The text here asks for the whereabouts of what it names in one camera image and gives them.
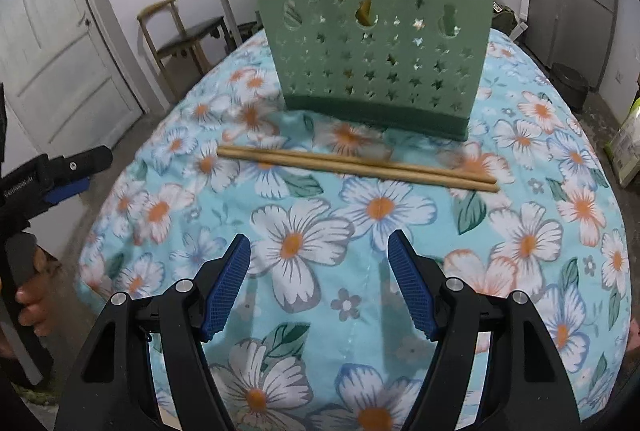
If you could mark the white panelled door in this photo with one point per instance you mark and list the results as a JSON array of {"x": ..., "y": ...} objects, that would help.
[{"x": 55, "y": 36}]

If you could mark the black trash bin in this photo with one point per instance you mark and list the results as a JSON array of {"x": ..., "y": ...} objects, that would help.
[{"x": 570, "y": 86}]

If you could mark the dark green bag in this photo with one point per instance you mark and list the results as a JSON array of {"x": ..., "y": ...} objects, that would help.
[{"x": 502, "y": 16}]

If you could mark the yellow and white rice bag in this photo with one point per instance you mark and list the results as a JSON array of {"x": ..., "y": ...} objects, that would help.
[{"x": 627, "y": 146}]

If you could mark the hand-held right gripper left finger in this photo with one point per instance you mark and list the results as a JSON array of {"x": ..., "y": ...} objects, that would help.
[{"x": 225, "y": 293}]

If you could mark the person's left hand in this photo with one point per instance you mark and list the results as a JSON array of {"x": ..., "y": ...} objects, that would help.
[{"x": 35, "y": 298}]

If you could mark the wooden chair with dark seat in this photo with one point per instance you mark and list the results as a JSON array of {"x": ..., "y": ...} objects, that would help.
[{"x": 185, "y": 36}]

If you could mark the wooden chopstick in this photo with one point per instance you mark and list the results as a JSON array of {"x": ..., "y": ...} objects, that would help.
[
  {"x": 380, "y": 174},
  {"x": 375, "y": 164}
]

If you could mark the grey refrigerator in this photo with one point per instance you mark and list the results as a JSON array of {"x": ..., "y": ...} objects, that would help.
[{"x": 585, "y": 1}]

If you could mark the green plastic utensil basket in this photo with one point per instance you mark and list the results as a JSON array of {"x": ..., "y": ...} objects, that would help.
[{"x": 370, "y": 61}]

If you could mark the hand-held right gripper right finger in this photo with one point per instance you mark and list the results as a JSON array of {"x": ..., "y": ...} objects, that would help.
[{"x": 412, "y": 288}]

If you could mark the floral blue blanket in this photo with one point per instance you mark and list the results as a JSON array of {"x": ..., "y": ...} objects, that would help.
[{"x": 320, "y": 231}]

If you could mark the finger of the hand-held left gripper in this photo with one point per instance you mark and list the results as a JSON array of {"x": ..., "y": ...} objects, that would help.
[
  {"x": 65, "y": 193},
  {"x": 75, "y": 165}
]

